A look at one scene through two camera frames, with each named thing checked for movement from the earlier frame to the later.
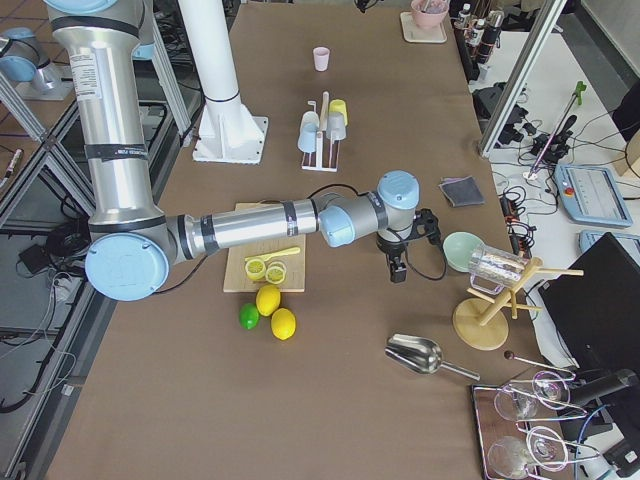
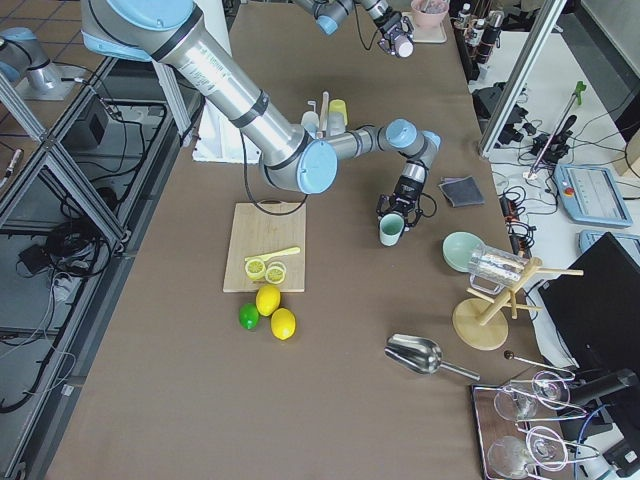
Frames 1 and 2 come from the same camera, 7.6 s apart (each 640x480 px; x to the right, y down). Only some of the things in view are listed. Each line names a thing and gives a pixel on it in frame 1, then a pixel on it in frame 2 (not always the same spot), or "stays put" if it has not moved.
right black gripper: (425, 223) → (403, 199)
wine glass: (549, 388) stays put
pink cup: (321, 58) → (404, 47)
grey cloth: (461, 190) stays put
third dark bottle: (465, 15) stays put
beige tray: (413, 33) stays put
